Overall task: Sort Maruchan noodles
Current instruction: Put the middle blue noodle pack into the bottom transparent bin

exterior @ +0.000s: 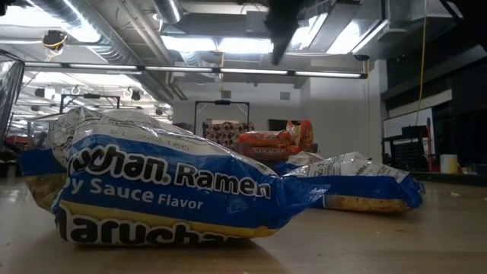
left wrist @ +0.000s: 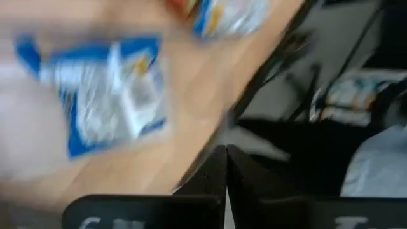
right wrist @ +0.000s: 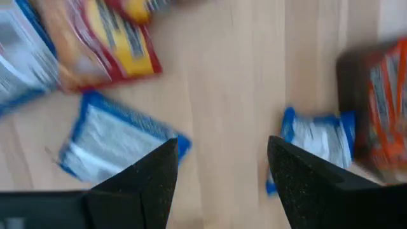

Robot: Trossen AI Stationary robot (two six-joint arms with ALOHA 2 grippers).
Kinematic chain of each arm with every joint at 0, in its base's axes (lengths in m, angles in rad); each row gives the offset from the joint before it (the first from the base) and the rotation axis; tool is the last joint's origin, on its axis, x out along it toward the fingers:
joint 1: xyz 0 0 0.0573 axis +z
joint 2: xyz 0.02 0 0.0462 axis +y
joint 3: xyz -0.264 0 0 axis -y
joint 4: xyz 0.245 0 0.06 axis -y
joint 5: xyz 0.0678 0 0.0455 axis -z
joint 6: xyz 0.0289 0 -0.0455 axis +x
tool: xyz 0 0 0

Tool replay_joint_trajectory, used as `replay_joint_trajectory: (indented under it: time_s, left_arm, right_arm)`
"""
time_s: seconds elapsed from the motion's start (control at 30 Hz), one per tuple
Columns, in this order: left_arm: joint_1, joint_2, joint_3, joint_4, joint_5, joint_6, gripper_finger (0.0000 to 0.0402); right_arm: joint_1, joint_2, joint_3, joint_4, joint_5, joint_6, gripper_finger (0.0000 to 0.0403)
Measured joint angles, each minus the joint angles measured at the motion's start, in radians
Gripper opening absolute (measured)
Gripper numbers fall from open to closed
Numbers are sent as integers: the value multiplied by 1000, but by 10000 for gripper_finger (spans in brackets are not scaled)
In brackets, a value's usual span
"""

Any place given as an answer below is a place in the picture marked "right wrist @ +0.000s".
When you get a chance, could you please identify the dark plastic bin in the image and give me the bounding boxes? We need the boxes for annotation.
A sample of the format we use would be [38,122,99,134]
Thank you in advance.
[335,36,407,186]

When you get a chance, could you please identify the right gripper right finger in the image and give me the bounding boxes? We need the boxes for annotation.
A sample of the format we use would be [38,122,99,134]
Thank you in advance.
[266,135,407,229]

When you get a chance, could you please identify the orange noodle packet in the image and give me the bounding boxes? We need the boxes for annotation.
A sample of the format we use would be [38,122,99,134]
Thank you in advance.
[365,38,407,174]

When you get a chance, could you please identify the red noodle packet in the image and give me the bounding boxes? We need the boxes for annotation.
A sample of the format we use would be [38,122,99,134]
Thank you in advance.
[104,0,174,25]
[33,0,163,94]

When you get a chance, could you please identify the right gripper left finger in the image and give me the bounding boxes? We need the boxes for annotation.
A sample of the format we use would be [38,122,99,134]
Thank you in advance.
[0,137,179,229]

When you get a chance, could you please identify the blue noodle packet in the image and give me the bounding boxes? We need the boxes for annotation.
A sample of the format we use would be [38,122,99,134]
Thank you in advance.
[265,106,357,197]
[58,90,193,186]
[0,0,61,117]

